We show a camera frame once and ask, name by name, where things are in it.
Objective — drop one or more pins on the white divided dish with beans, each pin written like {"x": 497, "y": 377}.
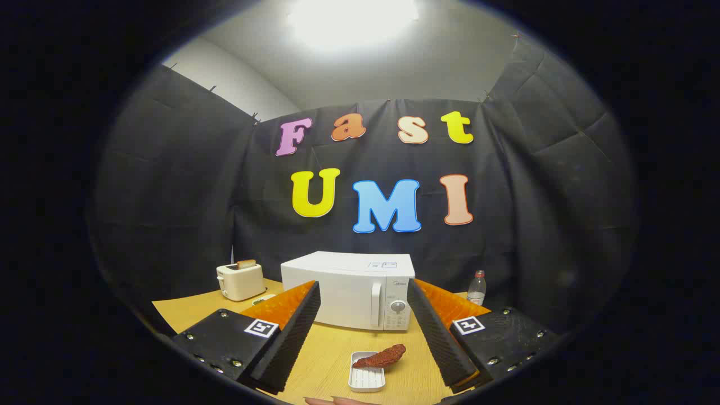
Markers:
{"x": 264, "y": 298}

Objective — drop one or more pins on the small white rectangular tray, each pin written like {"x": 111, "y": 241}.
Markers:
{"x": 365, "y": 380}

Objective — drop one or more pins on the clear plastic water bottle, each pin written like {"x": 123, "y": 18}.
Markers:
{"x": 476, "y": 289}

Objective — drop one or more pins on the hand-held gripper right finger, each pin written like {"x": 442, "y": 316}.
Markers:
{"x": 441, "y": 337}

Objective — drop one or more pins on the white toaster oven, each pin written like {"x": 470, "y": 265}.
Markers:
{"x": 337, "y": 292}

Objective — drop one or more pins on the toast slice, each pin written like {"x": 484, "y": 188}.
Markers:
{"x": 246, "y": 264}

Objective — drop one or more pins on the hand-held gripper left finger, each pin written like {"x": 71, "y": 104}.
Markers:
{"x": 292, "y": 337}

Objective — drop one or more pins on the cream toaster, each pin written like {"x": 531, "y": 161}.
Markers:
{"x": 242, "y": 282}

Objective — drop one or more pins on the brown fried meat piece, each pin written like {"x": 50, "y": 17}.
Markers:
{"x": 382, "y": 357}

